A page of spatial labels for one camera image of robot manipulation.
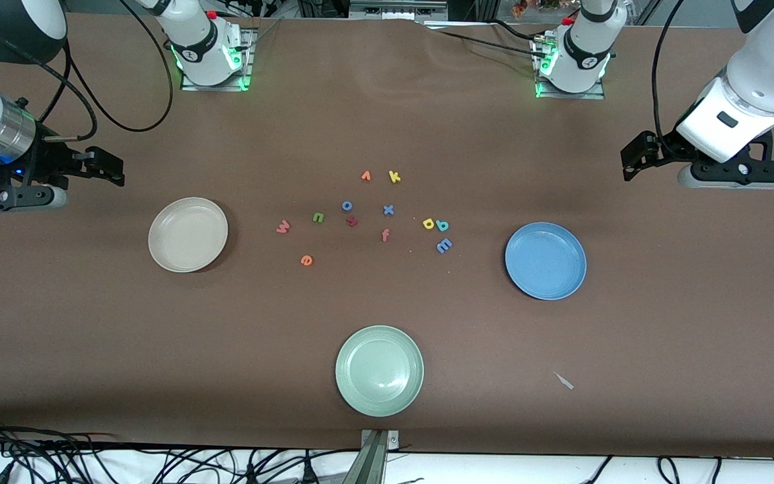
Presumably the grey metal mounting post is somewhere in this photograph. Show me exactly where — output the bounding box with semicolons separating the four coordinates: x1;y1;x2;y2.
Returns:
341;429;401;484

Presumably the beige round plate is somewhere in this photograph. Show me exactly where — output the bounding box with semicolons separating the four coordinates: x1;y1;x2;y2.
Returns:
148;196;229;274

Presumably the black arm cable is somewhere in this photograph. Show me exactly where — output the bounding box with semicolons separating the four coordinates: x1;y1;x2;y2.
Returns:
653;0;689;142
0;0;175;143

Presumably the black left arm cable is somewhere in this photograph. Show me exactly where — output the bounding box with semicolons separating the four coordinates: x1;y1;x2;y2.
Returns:
653;0;689;142

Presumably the blue round plate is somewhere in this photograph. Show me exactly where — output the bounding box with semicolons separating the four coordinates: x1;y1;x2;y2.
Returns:
505;222;588;300

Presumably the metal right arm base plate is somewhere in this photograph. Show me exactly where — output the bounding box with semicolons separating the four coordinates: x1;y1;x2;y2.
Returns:
181;27;255;92

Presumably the thin black table cable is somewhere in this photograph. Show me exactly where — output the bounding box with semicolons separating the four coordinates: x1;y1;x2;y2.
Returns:
435;30;540;54

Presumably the pale green round plate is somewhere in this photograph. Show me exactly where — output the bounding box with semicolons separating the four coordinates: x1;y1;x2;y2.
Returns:
335;325;425;417

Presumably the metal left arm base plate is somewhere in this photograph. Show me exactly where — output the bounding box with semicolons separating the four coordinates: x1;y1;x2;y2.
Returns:
535;34;606;100

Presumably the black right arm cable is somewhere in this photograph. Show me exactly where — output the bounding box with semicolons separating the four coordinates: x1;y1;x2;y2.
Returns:
0;0;175;143

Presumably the brown table cover sheet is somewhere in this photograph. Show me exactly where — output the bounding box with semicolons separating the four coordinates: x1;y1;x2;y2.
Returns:
0;13;774;458

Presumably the black cable bundle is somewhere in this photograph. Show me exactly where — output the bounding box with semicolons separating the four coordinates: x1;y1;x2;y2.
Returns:
0;413;334;484

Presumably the aluminium frame beam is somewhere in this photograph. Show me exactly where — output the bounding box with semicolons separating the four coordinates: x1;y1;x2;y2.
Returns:
350;0;448;21

